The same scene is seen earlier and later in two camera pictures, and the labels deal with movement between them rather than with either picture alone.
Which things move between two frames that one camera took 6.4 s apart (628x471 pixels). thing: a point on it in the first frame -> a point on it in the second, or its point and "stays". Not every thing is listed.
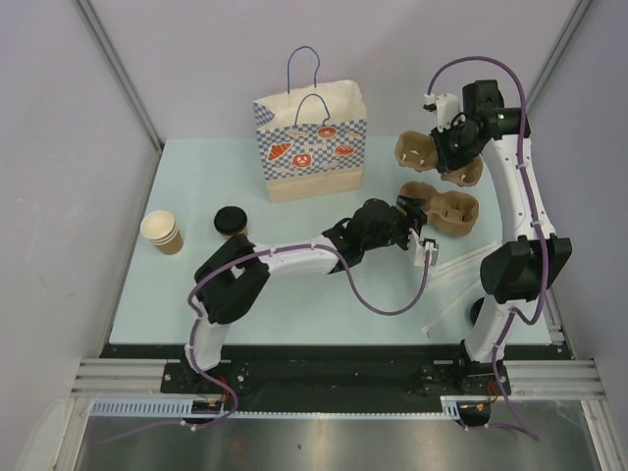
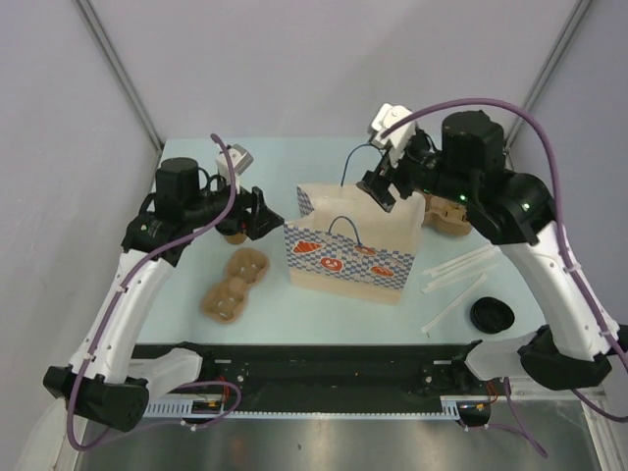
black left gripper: (412, 207) -> (264, 219)
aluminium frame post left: (93, 22) stays
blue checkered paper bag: (313, 140) -> (350, 243)
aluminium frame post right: (580, 12) stays
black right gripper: (446, 162) -> (420, 140)
